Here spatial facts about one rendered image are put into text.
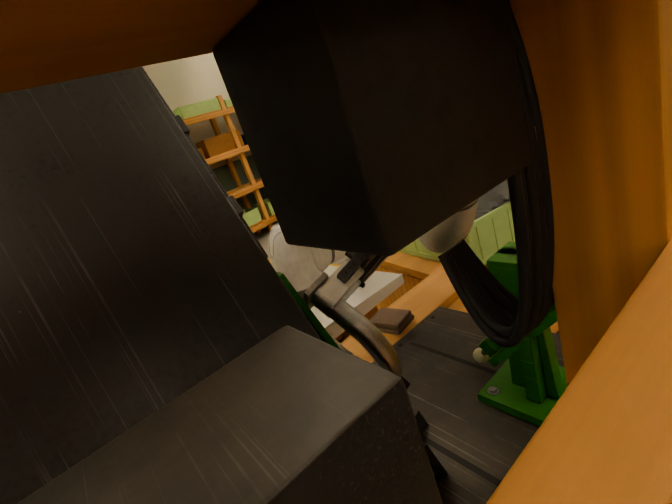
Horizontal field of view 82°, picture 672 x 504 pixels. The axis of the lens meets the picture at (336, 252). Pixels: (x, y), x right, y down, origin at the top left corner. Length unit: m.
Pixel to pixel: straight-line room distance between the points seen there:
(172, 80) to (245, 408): 6.51
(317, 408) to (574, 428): 0.17
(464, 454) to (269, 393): 0.42
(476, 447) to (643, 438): 0.51
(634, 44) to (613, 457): 0.25
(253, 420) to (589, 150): 0.33
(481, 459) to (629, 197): 0.46
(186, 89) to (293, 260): 5.74
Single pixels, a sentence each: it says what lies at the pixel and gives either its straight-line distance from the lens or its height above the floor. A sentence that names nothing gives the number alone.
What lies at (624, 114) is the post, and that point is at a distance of 0.35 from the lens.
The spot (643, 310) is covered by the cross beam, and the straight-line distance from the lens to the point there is 0.29.
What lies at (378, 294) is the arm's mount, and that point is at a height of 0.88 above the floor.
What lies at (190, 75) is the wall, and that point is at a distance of 6.90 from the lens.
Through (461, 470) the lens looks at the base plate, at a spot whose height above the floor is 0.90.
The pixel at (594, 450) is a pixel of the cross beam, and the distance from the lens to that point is 0.21.
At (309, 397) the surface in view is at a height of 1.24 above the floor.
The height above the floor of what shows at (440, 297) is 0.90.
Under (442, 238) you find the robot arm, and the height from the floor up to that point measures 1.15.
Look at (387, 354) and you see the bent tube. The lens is 0.52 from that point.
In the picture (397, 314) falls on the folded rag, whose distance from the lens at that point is 1.01.
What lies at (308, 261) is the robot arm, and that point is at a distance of 1.24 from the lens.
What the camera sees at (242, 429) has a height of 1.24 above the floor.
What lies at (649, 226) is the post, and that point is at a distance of 0.37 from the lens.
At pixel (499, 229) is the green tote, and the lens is 1.50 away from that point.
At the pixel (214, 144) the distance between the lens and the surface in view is 6.18.
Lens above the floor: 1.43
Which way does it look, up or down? 19 degrees down
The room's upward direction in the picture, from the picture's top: 19 degrees counter-clockwise
